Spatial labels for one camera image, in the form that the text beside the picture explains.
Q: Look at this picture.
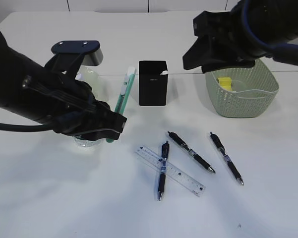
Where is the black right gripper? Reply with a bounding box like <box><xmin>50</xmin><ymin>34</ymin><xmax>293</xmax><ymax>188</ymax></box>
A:
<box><xmin>182</xmin><ymin>2</ymin><xmax>255</xmax><ymax>73</ymax></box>

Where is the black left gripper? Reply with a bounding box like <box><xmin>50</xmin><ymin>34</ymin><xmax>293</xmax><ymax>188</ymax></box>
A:
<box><xmin>22</xmin><ymin>53</ymin><xmax>126</xmax><ymax>140</ymax></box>

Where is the clear water bottle green label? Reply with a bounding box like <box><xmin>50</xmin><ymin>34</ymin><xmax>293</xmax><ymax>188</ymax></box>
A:
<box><xmin>73</xmin><ymin>136</ymin><xmax>104</xmax><ymax>148</ymax></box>

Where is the teal utility knife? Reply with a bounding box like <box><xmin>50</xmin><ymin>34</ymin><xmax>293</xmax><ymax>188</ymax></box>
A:
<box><xmin>105</xmin><ymin>66</ymin><xmax>136</xmax><ymax>144</ymax></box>

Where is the yellow utility knife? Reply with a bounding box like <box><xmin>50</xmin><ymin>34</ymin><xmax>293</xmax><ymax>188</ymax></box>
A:
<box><xmin>160</xmin><ymin>70</ymin><xmax>168</xmax><ymax>75</ymax></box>

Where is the black pen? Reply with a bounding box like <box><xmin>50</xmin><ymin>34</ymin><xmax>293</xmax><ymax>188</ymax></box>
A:
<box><xmin>157</xmin><ymin>141</ymin><xmax>170</xmax><ymax>201</ymax></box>
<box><xmin>210</xmin><ymin>132</ymin><xmax>244</xmax><ymax>185</ymax></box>
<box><xmin>167</xmin><ymin>131</ymin><xmax>216</xmax><ymax>174</ymax></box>

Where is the clear plastic ruler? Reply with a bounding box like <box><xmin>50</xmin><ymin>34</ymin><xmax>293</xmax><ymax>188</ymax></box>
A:
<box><xmin>135</xmin><ymin>146</ymin><xmax>205</xmax><ymax>197</ymax></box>

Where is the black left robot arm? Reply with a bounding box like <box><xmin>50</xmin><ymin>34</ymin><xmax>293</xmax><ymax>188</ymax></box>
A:
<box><xmin>0</xmin><ymin>31</ymin><xmax>126</xmax><ymax>141</ymax></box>

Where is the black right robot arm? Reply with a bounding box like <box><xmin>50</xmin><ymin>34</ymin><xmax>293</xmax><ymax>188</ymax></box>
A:
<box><xmin>182</xmin><ymin>0</ymin><xmax>298</xmax><ymax>73</ymax></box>

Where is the translucent green wavy plate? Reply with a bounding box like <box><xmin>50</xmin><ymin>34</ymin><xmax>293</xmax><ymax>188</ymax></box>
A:
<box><xmin>75</xmin><ymin>66</ymin><xmax>99</xmax><ymax>98</ymax></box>

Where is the green woven plastic basket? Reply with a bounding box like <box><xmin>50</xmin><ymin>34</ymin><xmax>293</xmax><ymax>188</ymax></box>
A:
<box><xmin>205</xmin><ymin>59</ymin><xmax>279</xmax><ymax>118</ymax></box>

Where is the black square pen holder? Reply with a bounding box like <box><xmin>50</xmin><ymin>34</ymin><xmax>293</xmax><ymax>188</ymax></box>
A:
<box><xmin>138</xmin><ymin>60</ymin><xmax>168</xmax><ymax>106</ymax></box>

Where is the black pen on ruler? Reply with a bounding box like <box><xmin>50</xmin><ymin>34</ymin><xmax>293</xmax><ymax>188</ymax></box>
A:
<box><xmin>157</xmin><ymin>141</ymin><xmax>170</xmax><ymax>201</ymax></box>

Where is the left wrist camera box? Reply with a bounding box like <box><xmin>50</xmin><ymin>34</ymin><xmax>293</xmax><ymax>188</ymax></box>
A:
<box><xmin>51</xmin><ymin>40</ymin><xmax>103</xmax><ymax>66</ymax></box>

